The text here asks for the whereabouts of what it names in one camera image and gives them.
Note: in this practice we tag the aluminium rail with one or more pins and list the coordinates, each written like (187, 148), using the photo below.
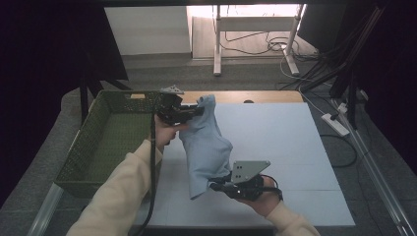
(46, 209)
(377, 183)

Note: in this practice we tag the black curtain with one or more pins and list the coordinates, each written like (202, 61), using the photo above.
(32, 82)
(393, 82)

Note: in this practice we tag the light blue tank top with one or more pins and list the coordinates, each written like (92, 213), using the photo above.
(206, 150)

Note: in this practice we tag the green woven basket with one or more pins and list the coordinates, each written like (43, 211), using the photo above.
(98, 147)

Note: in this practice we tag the black table grommet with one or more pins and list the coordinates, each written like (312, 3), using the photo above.
(248, 101)

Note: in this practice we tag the dark monitor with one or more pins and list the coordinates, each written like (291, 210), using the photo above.
(321, 26)

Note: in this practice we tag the person's right hand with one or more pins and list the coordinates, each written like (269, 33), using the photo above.
(267, 203)

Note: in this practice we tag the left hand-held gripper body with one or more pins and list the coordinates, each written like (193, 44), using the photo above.
(170, 109)

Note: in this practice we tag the black metal stand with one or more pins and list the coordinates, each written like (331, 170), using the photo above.
(352, 108)
(84, 105)

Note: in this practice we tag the white panel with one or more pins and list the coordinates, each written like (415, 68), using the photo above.
(147, 29)

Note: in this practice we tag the white desk frame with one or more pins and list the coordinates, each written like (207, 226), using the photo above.
(217, 49)

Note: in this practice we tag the person's left hand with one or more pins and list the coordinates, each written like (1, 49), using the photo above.
(165, 134)

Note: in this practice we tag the white power adapter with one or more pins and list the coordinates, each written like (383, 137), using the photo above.
(342, 107)

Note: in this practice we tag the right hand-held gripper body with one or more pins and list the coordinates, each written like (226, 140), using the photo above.
(246, 170)

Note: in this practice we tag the white power strip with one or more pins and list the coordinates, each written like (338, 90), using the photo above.
(336, 126)

